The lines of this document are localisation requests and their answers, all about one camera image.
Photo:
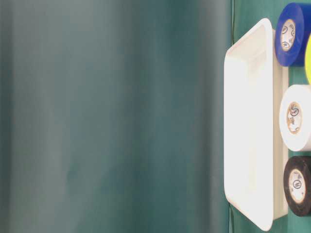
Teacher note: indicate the white plastic case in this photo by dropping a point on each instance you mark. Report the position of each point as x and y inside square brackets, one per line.
[254, 153]

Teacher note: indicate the white tape roll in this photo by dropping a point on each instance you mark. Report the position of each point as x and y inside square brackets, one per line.
[295, 117]

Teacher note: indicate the black tape roll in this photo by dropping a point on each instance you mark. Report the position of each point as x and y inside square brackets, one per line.
[297, 185]

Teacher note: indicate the blue tape roll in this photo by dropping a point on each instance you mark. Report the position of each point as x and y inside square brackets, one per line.
[292, 33]

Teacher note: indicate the yellow tape roll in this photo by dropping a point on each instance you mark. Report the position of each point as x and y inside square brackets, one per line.
[308, 60]

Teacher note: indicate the green backdrop panel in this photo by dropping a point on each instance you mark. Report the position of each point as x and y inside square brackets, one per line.
[111, 116]

